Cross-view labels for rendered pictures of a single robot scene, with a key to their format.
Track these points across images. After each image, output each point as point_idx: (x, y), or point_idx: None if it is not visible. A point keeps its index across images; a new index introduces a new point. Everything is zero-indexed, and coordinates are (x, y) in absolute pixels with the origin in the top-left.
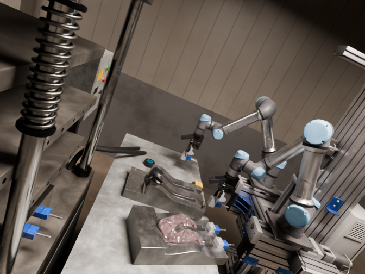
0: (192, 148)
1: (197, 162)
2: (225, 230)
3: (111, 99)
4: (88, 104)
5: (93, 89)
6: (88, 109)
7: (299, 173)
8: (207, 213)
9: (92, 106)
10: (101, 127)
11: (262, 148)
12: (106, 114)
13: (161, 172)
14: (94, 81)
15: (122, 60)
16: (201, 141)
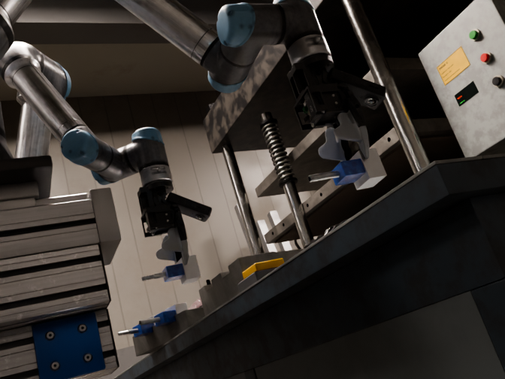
0: (328, 130)
1: (393, 189)
2: (140, 322)
3: (390, 114)
4: (376, 142)
5: (446, 100)
6: (387, 147)
7: (48, 152)
8: (195, 322)
9: (396, 138)
10: (409, 164)
11: (10, 23)
12: (401, 140)
13: (329, 228)
14: (434, 90)
15: (366, 61)
16: (296, 94)
